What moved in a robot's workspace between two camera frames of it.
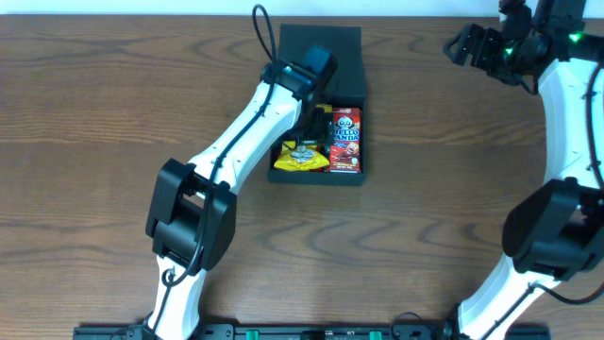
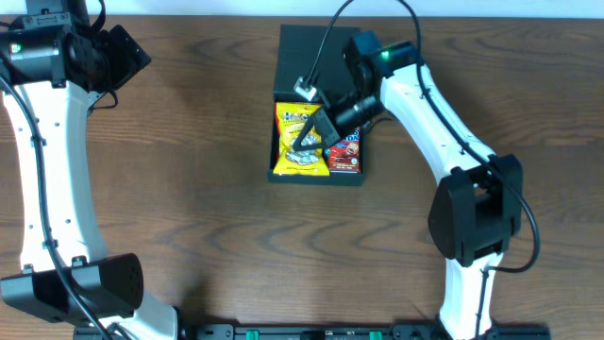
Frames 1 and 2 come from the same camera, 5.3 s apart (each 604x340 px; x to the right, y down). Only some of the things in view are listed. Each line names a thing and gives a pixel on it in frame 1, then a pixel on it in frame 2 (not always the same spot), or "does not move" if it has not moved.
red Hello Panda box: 345,152 does not move
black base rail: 311,331 does not move
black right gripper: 486,37 to 329,132
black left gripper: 325,133 to 125,55
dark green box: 345,43 does not move
